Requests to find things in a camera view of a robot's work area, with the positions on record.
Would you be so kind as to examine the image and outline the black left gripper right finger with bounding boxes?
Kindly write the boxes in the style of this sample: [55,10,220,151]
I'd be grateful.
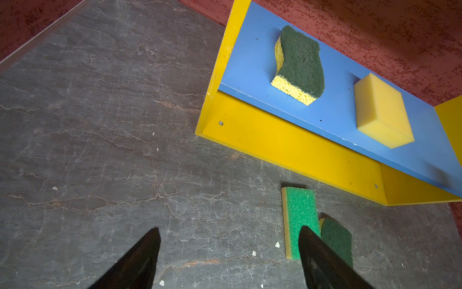
[298,226,372,289]

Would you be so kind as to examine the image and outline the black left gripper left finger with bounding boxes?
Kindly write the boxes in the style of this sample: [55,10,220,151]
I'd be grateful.
[90,228,161,289]

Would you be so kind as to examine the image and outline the bright green yellow sponge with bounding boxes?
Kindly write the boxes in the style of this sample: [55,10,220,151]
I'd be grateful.
[282,187,321,260]

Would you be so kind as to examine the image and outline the yellow sponge front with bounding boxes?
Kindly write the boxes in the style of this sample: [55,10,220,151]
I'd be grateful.
[354,73,415,149]

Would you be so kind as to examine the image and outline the dark green wavy sponge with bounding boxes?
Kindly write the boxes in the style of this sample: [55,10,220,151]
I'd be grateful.
[320,218,353,267]
[271,25,326,105]

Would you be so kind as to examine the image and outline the yellow wooden two-tier shelf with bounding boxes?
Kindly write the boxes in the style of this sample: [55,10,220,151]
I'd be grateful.
[196,1,460,206]

